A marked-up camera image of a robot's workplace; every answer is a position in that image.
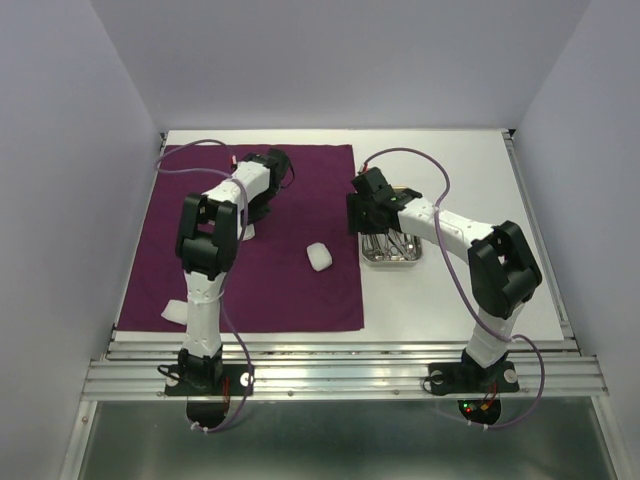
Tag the aluminium right side rail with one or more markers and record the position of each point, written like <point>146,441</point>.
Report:
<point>549,274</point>

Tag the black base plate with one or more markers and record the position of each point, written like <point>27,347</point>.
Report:
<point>213,401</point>
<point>480,387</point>

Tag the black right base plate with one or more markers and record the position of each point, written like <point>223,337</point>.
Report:
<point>480,387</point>

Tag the purple cloth mat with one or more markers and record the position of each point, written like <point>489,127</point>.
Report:
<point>272,287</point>

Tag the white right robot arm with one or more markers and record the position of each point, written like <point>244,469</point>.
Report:
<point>492,266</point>

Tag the curved forceps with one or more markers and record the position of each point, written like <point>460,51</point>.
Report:
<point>389,248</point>

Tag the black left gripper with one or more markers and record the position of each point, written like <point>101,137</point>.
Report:
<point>254,215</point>

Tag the aluminium rail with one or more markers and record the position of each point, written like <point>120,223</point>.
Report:
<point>549,274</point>
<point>341,371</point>

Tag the white gauze pad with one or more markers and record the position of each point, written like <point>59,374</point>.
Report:
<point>319,256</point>
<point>175,311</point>
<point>249,232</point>

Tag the steel forceps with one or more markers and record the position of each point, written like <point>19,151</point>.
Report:
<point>407,247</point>
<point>371,248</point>

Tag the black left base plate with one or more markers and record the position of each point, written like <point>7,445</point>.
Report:
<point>213,401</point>

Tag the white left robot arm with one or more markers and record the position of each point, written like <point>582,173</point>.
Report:
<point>211,227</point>

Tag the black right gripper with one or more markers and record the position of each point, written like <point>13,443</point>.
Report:
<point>355,223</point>

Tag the stainless steel tray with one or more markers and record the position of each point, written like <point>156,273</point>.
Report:
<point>396,236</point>

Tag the aluminium front rail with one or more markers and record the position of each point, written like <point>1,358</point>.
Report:
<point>341,371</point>

